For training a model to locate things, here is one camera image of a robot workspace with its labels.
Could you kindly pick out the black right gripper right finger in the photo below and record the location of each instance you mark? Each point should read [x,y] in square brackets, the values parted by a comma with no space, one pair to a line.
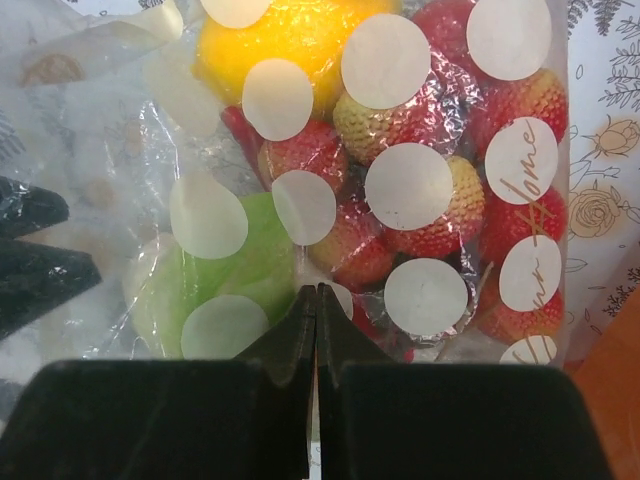
[380,419]

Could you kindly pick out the floral patterned table mat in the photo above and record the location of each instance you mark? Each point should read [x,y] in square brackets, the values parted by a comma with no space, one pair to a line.
[603,265]

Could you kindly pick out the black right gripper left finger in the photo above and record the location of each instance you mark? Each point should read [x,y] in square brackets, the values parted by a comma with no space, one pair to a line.
[244,418]

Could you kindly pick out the yellow fake lemon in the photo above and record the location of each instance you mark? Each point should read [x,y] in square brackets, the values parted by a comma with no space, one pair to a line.
[310,34]

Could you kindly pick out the clear polka dot zip bag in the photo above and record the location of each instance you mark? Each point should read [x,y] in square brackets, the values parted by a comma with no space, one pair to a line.
[173,173]

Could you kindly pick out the orange plastic tub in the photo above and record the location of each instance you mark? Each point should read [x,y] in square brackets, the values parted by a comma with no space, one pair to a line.
[609,375]

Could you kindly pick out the fake cauliflower with leaves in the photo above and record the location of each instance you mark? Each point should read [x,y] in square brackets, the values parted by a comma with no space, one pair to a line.
[182,306]

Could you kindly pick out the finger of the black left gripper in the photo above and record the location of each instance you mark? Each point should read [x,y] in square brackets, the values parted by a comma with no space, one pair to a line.
[26,208]
[35,279]

